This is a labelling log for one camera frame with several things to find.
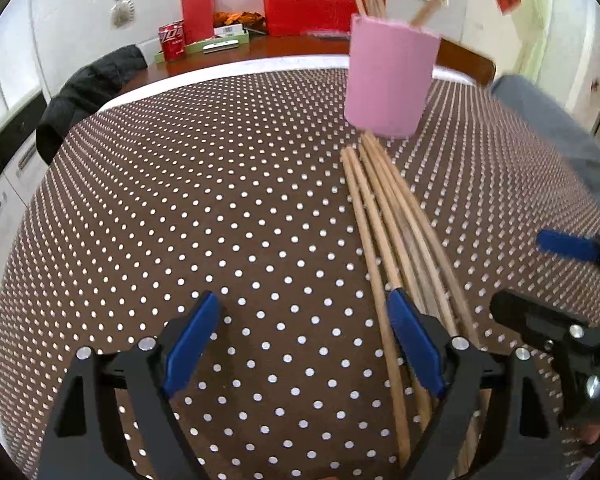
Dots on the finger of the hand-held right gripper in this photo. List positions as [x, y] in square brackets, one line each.
[530, 317]
[565, 246]

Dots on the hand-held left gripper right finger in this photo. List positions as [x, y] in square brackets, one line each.
[415, 342]

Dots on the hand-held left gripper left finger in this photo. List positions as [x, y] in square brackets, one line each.
[192, 342]

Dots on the pile of wooden chopsticks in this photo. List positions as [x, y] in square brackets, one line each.
[380, 210]

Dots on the pink cup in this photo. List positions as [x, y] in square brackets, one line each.
[390, 80]

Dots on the person's right hand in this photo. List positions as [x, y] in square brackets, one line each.
[591, 432]

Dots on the brown polka dot tablecloth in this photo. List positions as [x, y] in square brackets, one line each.
[205, 185]

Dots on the brown wooden chair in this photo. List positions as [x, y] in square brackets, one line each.
[467, 62]

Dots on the light green curtain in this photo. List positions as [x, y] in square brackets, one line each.
[545, 35]

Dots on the white and black sideboard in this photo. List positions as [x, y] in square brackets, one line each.
[10, 160]

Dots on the black jacket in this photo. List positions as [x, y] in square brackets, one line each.
[90, 85]

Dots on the green tray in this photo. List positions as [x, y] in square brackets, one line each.
[195, 49]

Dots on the small white device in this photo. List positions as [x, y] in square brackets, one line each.
[221, 46]

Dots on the red cola can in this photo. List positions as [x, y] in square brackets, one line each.
[172, 42]

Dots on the dark flat packet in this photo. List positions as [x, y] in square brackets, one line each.
[330, 35]

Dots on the orange snack packets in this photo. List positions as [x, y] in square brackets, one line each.
[240, 18]

